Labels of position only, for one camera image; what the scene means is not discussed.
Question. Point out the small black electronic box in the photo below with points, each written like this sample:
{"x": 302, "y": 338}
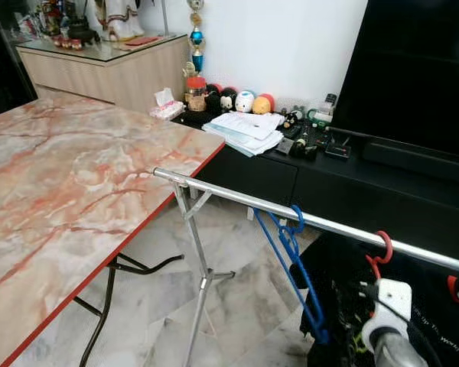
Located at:
{"x": 337, "y": 151}

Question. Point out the blue plastic hanger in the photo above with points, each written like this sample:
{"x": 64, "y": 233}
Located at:
{"x": 293, "y": 243}

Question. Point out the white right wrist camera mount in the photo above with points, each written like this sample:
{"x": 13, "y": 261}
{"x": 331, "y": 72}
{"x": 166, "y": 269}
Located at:
{"x": 394, "y": 298}

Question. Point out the clear bottle black cap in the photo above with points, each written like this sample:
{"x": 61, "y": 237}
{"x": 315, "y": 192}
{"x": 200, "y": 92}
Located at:
{"x": 330, "y": 107}

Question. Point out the black incense pot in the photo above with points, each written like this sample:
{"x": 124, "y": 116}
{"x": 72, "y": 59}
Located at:
{"x": 82, "y": 32}

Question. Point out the marble top folding table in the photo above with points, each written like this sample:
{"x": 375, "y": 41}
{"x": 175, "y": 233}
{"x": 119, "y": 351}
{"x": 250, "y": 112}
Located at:
{"x": 76, "y": 176}

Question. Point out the stack of white papers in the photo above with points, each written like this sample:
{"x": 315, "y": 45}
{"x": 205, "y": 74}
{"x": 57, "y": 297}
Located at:
{"x": 245, "y": 130}

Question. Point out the black television console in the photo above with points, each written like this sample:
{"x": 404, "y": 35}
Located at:
{"x": 252, "y": 172}

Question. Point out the white round plush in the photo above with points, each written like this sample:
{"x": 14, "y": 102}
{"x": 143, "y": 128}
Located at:
{"x": 245, "y": 102}

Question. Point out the white porcelain statue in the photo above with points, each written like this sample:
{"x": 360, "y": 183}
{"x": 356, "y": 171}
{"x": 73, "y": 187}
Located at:
{"x": 121, "y": 19}

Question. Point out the black flat screen television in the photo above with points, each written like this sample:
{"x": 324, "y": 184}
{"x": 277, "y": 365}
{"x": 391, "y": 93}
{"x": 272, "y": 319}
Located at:
{"x": 421, "y": 69}

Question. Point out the navy T-shirt red collar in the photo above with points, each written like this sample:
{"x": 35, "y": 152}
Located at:
{"x": 436, "y": 336}

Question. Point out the light wood sideboard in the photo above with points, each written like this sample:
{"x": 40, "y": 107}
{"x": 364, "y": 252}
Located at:
{"x": 99, "y": 76}

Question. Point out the tissue box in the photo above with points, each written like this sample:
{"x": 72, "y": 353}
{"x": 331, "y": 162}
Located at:
{"x": 167, "y": 108}

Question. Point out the red packet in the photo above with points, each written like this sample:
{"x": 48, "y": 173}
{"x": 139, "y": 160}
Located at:
{"x": 141, "y": 40}

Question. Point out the black soundbar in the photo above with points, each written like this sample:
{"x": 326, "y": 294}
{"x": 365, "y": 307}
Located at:
{"x": 421, "y": 164}

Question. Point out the black mouse plush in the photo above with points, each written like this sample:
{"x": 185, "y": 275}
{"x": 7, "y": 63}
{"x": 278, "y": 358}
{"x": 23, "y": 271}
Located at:
{"x": 222, "y": 99}

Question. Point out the silver clothes rack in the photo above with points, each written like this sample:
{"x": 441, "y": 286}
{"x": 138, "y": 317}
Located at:
{"x": 237, "y": 197}

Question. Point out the red plastic hanger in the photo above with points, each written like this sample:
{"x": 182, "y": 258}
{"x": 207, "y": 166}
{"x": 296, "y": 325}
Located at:
{"x": 389, "y": 246}

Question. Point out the blue gold trophy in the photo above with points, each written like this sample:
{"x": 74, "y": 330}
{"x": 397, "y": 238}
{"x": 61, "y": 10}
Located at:
{"x": 196, "y": 38}

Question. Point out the glass jar red lid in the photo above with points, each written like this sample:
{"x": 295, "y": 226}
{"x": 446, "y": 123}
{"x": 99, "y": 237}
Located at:
{"x": 195, "y": 95}

